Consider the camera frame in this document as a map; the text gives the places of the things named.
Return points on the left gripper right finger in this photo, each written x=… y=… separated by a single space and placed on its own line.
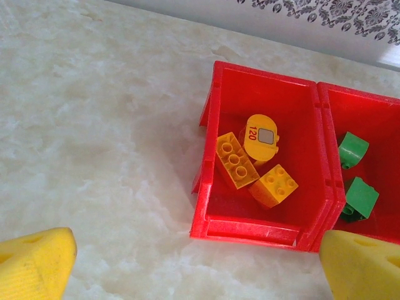
x=365 y=268

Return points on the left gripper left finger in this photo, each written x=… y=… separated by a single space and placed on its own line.
x=34 y=265

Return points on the green square lego brick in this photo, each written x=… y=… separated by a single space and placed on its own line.
x=359 y=198

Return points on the green curved lego brick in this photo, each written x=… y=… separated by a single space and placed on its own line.
x=353 y=150

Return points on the yellow square lego brick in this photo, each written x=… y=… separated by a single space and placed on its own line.
x=275 y=186

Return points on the yellow lego with 120 print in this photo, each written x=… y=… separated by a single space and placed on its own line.
x=261 y=139

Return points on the long yellow lego brick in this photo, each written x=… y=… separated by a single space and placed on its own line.
x=234 y=162

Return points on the red plastic bin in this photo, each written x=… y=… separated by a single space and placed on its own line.
x=265 y=93
x=375 y=118

